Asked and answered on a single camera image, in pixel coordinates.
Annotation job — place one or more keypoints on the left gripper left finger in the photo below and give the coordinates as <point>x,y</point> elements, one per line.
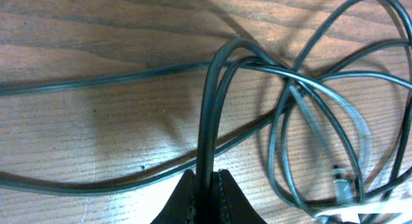
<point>176,209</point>

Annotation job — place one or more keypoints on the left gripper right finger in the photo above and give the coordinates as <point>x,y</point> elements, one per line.
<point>229,204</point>

